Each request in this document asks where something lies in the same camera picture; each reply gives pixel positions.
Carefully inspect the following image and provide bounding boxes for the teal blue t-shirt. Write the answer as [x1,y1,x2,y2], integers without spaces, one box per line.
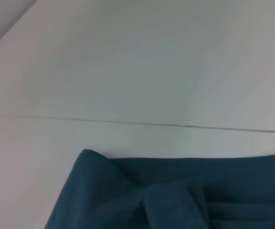
[43,149,275,229]

